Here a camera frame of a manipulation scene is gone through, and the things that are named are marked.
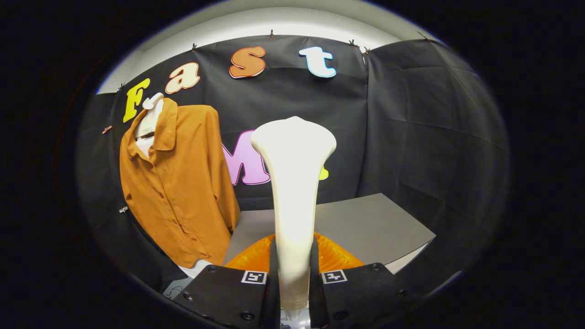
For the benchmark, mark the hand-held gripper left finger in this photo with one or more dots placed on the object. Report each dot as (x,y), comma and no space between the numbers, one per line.
(228,292)

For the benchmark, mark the white mannequin torso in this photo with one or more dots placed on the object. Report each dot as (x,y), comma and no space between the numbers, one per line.
(148,123)

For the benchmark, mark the orange button shirt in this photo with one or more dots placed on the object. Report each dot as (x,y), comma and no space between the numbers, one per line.
(183,183)

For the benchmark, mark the black backdrop cloth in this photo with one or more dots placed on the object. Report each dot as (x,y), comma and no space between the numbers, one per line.
(411,137)

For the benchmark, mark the grey cabinet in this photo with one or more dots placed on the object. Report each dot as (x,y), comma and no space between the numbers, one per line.
(365,224)

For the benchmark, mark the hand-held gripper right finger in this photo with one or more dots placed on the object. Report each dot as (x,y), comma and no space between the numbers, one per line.
(361,292)

